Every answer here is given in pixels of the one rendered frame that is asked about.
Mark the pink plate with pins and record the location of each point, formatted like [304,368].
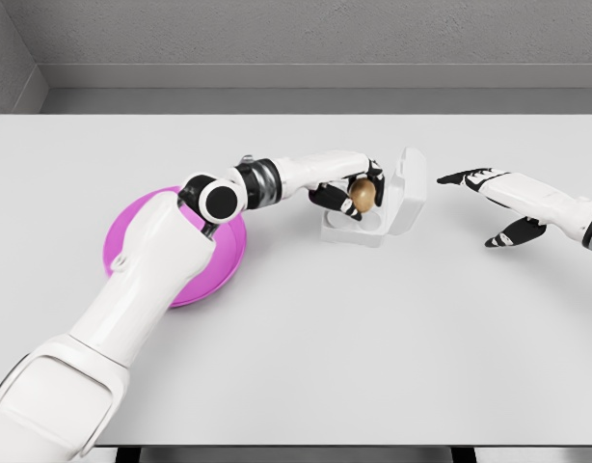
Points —
[228,251]

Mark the white egg box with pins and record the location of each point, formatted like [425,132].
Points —
[402,202]

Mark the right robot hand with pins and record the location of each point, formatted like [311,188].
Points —
[513,198]

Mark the brown egg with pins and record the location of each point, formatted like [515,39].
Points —
[363,194]

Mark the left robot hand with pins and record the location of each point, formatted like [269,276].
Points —
[339,169]

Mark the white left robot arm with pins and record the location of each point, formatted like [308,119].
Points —
[146,270]

